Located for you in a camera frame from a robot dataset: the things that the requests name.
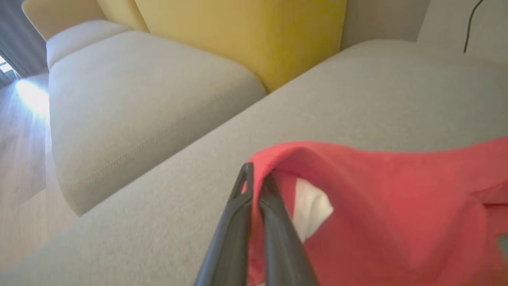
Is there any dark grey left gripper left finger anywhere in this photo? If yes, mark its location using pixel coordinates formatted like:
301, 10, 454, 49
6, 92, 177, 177
194, 162, 254, 286

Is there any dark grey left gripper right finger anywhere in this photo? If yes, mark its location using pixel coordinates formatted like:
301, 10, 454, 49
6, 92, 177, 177
257, 173, 320, 286

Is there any red jersey black number print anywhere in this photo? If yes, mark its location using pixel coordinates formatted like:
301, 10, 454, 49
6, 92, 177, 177
246, 136, 508, 286

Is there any grey and yellow sofa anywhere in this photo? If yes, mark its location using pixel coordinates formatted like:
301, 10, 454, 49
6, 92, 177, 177
0, 39, 508, 286

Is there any large grey sofa seat cushion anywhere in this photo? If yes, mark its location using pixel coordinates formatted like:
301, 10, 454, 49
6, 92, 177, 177
48, 30, 267, 217

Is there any large yellow sofa back cushion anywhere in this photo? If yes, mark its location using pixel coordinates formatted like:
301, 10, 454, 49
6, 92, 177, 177
134, 0, 348, 94

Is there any grey flat panel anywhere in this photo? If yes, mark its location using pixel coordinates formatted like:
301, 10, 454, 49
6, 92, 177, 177
341, 0, 431, 51

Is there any small grey sofa seat cushion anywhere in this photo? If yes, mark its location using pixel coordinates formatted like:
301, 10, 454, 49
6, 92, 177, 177
46, 20, 131, 70

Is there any small yellow sofa back cushion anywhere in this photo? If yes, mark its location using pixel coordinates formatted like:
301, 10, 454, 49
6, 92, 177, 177
96, 0, 150, 33

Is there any yellow sofa end cushion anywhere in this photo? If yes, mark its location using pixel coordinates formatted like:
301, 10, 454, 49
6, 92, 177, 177
22, 0, 107, 41

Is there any wide grey curtain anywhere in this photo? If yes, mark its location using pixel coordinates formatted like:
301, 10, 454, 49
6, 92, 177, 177
0, 0, 49, 86

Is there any thin black cable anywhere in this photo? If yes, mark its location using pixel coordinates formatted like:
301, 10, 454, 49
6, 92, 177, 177
464, 0, 485, 54

